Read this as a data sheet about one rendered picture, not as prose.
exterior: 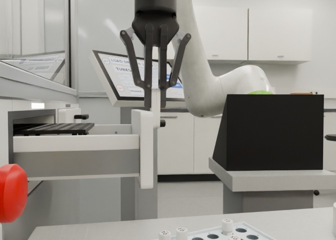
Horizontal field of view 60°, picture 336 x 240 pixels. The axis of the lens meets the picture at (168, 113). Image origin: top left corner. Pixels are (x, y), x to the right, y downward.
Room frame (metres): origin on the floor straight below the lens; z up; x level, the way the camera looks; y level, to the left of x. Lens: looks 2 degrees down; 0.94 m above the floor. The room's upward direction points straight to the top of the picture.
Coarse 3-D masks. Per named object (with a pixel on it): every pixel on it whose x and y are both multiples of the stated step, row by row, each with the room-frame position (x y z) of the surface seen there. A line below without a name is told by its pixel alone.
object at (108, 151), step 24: (24, 144) 0.40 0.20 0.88; (48, 144) 0.40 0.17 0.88; (72, 144) 0.41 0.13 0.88; (96, 144) 0.41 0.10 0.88; (120, 144) 0.42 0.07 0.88; (24, 168) 0.39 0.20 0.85; (48, 168) 0.40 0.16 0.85; (72, 168) 0.41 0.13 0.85; (96, 168) 0.41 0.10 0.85; (120, 168) 0.42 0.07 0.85
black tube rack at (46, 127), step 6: (18, 126) 0.51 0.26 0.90; (24, 126) 0.51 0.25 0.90; (30, 126) 0.51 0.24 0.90; (36, 126) 0.51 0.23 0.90; (42, 126) 0.52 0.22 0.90; (48, 126) 0.51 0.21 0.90; (54, 126) 0.52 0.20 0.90; (60, 126) 0.52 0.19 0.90; (66, 126) 0.51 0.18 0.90; (72, 126) 0.52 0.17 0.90; (78, 126) 0.51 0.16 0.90; (18, 132) 0.43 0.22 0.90; (24, 132) 0.43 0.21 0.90; (30, 132) 0.43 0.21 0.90; (36, 132) 0.44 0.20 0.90; (42, 132) 0.44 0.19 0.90; (48, 132) 0.44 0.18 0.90; (54, 132) 0.44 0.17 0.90; (60, 132) 0.44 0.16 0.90; (66, 132) 0.44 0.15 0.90; (72, 132) 0.44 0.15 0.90
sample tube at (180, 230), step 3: (177, 228) 0.30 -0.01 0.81; (180, 228) 0.30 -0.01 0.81; (183, 228) 0.30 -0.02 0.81; (177, 231) 0.29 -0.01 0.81; (180, 231) 0.29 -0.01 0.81; (183, 231) 0.29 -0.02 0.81; (186, 231) 0.29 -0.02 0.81; (177, 234) 0.29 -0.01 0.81; (180, 234) 0.29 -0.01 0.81; (183, 234) 0.29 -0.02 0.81; (186, 234) 0.29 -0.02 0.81; (177, 237) 0.29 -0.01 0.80; (180, 237) 0.29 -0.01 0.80; (183, 237) 0.29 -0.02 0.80; (186, 237) 0.29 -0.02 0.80
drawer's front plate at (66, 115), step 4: (76, 108) 0.94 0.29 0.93; (60, 112) 0.69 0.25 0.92; (64, 112) 0.69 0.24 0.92; (68, 112) 0.73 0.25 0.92; (72, 112) 0.80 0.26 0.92; (76, 112) 0.88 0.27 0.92; (80, 112) 0.97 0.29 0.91; (60, 116) 0.69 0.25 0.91; (64, 116) 0.69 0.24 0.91; (68, 116) 0.73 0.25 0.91; (72, 116) 0.80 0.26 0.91; (60, 120) 0.69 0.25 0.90; (64, 120) 0.69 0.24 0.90; (68, 120) 0.73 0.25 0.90; (72, 120) 0.80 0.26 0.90; (76, 120) 0.87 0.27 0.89; (80, 120) 0.97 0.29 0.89
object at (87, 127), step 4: (84, 124) 0.57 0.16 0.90; (88, 124) 0.58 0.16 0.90; (92, 124) 0.58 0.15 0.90; (76, 128) 0.47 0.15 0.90; (80, 128) 0.47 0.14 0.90; (84, 128) 0.47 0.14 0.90; (88, 128) 0.50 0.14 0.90; (76, 132) 0.45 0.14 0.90; (80, 132) 0.45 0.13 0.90; (84, 132) 0.45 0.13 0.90
